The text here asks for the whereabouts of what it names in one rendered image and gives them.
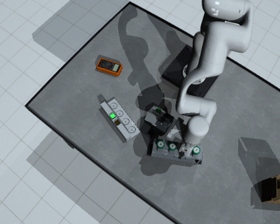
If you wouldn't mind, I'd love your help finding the orange pocket multimeter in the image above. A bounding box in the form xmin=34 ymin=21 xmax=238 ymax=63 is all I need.
xmin=97 ymin=58 xmax=122 ymax=76

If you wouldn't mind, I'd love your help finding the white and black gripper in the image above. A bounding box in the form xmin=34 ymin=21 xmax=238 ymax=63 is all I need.
xmin=178 ymin=141 xmax=195 ymax=159

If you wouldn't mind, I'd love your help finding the light grey key housing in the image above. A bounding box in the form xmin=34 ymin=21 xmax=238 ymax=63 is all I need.
xmin=144 ymin=105 xmax=174 ymax=136

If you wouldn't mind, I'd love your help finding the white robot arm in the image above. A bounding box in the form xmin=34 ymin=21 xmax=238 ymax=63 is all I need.
xmin=166 ymin=0 xmax=254 ymax=148

